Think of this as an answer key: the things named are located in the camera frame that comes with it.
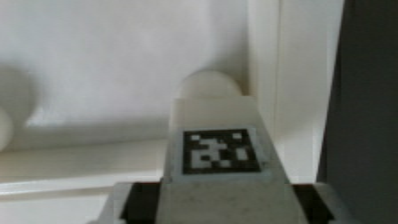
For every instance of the white square tabletop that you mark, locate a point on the white square tabletop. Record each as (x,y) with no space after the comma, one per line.
(96,55)

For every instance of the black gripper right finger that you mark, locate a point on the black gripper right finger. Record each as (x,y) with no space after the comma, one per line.
(322,204)

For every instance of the white table leg with tag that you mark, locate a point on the white table leg with tag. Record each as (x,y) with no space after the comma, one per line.
(224,182)

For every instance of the white U-shaped obstacle fence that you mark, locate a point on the white U-shaped obstacle fence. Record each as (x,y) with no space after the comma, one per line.
(55,179)

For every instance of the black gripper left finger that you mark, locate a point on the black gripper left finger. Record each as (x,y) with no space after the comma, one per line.
(132,204)

